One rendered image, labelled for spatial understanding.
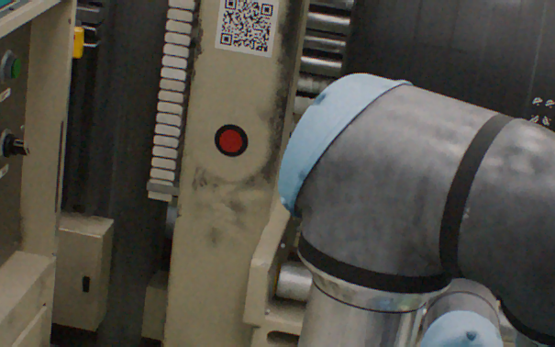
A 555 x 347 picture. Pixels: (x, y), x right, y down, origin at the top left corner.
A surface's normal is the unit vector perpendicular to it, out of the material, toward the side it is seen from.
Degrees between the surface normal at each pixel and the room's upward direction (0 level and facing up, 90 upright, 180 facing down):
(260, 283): 90
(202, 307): 90
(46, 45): 90
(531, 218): 75
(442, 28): 62
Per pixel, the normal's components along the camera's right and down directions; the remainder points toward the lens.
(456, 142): -0.25, -0.55
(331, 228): -0.67, 0.09
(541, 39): -0.07, -0.14
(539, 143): 0.27, -0.66
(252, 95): -0.16, 0.33
